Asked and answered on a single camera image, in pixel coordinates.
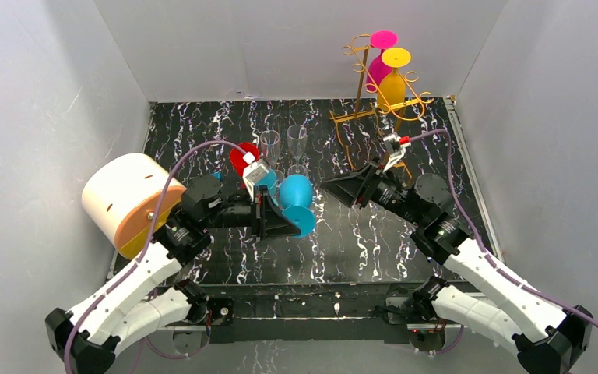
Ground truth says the blue wine glass front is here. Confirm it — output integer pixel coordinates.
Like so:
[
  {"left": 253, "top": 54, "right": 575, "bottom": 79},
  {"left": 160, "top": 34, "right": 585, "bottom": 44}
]
[{"left": 255, "top": 170, "right": 278, "bottom": 199}]

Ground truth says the blue wine glass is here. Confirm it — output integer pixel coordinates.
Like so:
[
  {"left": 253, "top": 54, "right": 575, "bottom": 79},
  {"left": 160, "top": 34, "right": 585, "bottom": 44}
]
[
  {"left": 255, "top": 170, "right": 278, "bottom": 199},
  {"left": 279, "top": 175, "right": 316, "bottom": 238}
]

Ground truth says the red wine glass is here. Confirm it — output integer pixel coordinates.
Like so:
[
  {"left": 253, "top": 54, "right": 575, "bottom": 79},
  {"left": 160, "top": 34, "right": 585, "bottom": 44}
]
[{"left": 230, "top": 143, "right": 259, "bottom": 176}]

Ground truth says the clear champagne flute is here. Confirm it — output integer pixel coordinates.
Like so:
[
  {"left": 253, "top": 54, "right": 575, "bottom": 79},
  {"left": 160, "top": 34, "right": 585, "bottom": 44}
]
[
  {"left": 259, "top": 130, "right": 284, "bottom": 184},
  {"left": 287, "top": 124, "right": 308, "bottom": 176}
]

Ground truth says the yellow wine glass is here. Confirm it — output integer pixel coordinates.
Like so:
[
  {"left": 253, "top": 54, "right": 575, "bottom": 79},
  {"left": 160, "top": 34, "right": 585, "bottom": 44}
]
[{"left": 377, "top": 47, "right": 411, "bottom": 112}]

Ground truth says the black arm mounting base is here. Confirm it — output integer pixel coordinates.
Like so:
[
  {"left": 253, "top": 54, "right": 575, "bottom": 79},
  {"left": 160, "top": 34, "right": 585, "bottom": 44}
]
[{"left": 144, "top": 280, "right": 465, "bottom": 346}]

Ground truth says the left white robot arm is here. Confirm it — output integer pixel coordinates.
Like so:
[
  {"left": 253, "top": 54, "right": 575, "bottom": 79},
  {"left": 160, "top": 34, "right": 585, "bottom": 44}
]
[{"left": 45, "top": 175, "right": 302, "bottom": 373}]

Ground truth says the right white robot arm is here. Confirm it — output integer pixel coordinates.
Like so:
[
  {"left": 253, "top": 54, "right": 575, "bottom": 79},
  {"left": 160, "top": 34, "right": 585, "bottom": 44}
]
[{"left": 320, "top": 161, "right": 592, "bottom": 373}]

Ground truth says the pink wine glass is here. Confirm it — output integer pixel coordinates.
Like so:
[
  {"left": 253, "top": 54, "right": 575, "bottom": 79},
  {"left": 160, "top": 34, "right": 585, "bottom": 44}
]
[{"left": 365, "top": 30, "right": 398, "bottom": 93}]

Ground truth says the white orange cylinder spool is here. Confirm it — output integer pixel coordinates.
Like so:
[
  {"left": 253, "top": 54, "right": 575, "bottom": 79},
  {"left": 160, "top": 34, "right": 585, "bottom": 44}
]
[{"left": 82, "top": 153, "right": 169, "bottom": 260}]

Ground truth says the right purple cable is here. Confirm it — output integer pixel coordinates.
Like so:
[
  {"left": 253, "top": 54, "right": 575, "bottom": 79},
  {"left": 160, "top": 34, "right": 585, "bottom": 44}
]
[{"left": 399, "top": 128, "right": 598, "bottom": 372}]

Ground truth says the purple cable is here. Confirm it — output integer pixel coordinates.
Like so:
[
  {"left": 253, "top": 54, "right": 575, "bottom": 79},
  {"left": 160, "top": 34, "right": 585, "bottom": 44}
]
[
  {"left": 399, "top": 128, "right": 598, "bottom": 372},
  {"left": 63, "top": 140, "right": 251, "bottom": 374}
]

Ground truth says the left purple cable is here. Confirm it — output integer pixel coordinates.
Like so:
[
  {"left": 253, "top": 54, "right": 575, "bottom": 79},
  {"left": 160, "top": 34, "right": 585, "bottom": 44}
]
[{"left": 63, "top": 140, "right": 251, "bottom": 374}]

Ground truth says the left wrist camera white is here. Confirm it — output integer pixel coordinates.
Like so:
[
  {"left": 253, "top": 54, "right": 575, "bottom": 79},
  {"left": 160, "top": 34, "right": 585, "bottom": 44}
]
[{"left": 242, "top": 153, "right": 270, "bottom": 196}]

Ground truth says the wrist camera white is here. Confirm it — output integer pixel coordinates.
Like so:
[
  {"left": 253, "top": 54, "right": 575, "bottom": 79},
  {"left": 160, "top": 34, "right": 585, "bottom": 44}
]
[
  {"left": 242, "top": 153, "right": 270, "bottom": 196},
  {"left": 382, "top": 132, "right": 411, "bottom": 172}
]

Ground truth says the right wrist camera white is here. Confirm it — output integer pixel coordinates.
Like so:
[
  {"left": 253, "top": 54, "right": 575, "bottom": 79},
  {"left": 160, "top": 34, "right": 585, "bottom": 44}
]
[{"left": 382, "top": 132, "right": 411, "bottom": 172}]

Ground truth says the gold wire glass rack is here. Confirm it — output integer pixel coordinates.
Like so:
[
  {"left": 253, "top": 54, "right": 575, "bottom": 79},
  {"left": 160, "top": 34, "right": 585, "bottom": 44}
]
[{"left": 330, "top": 34, "right": 433, "bottom": 168}]

